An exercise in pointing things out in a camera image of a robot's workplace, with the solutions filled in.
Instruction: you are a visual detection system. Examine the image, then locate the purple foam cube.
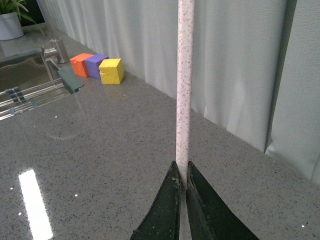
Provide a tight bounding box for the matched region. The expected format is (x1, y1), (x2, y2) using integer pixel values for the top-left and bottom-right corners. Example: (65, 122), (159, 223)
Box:
(84, 54), (109, 79)

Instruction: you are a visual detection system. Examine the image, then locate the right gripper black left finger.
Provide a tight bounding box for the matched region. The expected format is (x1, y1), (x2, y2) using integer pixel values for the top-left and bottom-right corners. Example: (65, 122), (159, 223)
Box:
(130, 161), (181, 240)

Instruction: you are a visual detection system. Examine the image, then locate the white speckled chopstick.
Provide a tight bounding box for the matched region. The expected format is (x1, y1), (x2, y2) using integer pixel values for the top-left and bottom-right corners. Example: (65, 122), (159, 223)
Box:
(175, 0), (195, 189)

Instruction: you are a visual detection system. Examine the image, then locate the steel sink basin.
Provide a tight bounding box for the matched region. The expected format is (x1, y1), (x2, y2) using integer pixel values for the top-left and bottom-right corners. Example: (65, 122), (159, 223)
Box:
(0, 48), (62, 102)

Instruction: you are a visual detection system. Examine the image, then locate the light grey curtain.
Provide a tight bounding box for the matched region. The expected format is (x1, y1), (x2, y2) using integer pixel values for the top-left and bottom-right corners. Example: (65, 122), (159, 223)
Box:
(47, 0), (320, 183)

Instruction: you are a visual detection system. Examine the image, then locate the green potted plant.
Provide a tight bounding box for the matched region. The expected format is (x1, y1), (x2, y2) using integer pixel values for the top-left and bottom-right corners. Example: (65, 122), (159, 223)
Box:
(0, 0), (36, 24)

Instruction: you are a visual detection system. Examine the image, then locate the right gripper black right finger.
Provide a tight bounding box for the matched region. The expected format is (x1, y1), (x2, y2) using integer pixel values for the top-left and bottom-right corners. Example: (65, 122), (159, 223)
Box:
(186, 161), (258, 240)

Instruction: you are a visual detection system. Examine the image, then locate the steel kitchen faucet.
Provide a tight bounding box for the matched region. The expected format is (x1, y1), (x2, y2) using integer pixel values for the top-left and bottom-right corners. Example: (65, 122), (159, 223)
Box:
(36, 0), (70, 65)

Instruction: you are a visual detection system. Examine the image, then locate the sink drying rack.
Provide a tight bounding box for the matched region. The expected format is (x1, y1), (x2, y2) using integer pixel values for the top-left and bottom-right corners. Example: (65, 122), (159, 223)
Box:
(0, 69), (84, 120)

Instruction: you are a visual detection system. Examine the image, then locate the white plant pot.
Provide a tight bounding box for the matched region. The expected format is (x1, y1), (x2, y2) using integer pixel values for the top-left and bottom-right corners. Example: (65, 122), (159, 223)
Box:
(0, 12), (24, 41)

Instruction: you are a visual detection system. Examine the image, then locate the yellow foam cube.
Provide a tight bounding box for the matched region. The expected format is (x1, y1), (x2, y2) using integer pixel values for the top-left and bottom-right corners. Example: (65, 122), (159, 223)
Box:
(98, 58), (125, 85)

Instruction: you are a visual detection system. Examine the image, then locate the orange foam cube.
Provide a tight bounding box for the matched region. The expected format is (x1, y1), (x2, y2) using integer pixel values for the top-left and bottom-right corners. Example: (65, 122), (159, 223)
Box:
(70, 53), (93, 78)

